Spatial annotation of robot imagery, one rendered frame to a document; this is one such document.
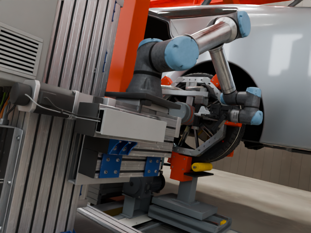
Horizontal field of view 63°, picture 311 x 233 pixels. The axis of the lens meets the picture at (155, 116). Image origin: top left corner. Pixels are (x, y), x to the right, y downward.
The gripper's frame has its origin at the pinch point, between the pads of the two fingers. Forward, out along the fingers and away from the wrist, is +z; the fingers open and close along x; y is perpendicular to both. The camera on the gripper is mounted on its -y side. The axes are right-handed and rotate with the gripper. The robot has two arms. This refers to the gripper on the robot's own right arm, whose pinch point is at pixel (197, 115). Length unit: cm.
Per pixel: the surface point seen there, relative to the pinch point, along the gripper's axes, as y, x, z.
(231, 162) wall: -56, -543, 130
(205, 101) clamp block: 9.2, -2.8, -2.3
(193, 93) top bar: 13.3, -1.5, 5.7
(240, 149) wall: -17, -540, 111
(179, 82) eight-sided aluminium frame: 24.9, -20.4, 26.9
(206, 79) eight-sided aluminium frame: 27.4, -20.2, 7.0
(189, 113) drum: 2.3, -10.9, 10.4
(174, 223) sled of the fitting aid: -72, -23, 15
